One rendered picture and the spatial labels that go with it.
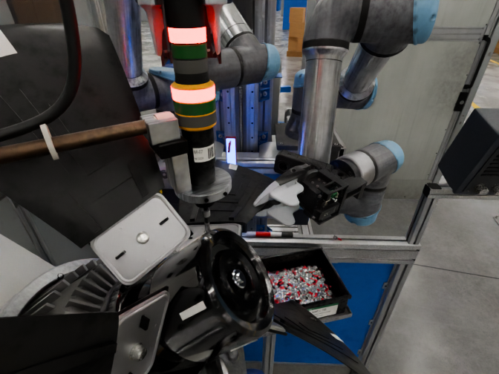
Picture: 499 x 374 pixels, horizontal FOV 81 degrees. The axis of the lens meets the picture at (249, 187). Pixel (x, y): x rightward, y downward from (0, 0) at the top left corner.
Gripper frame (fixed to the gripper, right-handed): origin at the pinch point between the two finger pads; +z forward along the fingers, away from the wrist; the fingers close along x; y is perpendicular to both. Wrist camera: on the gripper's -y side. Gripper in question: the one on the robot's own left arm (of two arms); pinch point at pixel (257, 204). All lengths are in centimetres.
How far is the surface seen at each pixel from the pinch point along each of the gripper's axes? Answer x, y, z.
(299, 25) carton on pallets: 114, -647, -633
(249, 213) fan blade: -1.5, 2.3, 3.4
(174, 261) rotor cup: -8.1, 9.6, 18.3
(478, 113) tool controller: -8, 8, -57
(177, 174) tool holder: -13.9, 3.7, 14.7
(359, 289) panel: 54, 7, -43
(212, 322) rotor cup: -7.5, 17.0, 18.0
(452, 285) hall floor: 117, 21, -143
